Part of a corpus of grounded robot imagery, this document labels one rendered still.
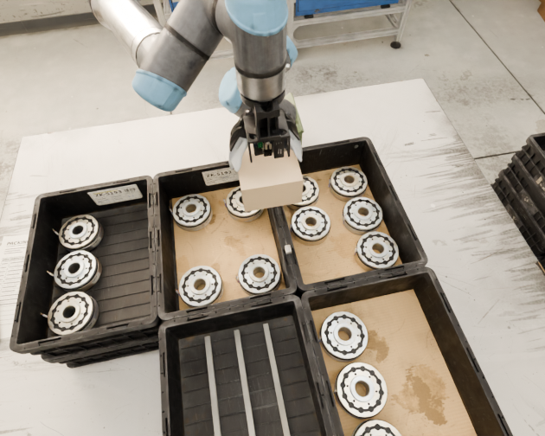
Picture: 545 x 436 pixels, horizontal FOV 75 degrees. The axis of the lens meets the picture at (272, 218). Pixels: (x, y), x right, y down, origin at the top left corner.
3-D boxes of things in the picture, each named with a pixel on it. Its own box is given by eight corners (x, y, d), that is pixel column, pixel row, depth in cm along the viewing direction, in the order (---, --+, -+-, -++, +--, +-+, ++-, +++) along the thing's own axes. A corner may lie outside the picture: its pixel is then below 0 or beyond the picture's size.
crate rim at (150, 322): (41, 199, 93) (35, 194, 91) (155, 179, 96) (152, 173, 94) (15, 355, 73) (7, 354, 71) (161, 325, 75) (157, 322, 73)
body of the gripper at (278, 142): (249, 165, 62) (242, 113, 52) (242, 131, 67) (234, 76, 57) (291, 158, 63) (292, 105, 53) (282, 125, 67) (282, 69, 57)
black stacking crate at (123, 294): (60, 219, 102) (37, 195, 92) (164, 200, 104) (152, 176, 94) (42, 362, 81) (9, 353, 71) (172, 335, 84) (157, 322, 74)
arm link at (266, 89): (231, 50, 53) (285, 42, 53) (234, 76, 57) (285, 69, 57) (238, 82, 49) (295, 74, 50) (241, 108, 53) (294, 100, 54)
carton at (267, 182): (234, 154, 81) (231, 130, 75) (286, 145, 82) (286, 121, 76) (245, 211, 73) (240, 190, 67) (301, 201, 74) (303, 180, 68)
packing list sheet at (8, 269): (-3, 238, 112) (-4, 237, 111) (73, 226, 113) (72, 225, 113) (-30, 344, 95) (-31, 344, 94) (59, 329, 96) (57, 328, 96)
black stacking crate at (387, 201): (266, 181, 106) (264, 156, 97) (361, 163, 109) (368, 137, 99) (298, 308, 86) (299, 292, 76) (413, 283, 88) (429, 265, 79)
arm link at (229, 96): (240, 115, 118) (208, 93, 108) (265, 80, 114) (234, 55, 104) (253, 131, 110) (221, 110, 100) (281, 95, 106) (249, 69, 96)
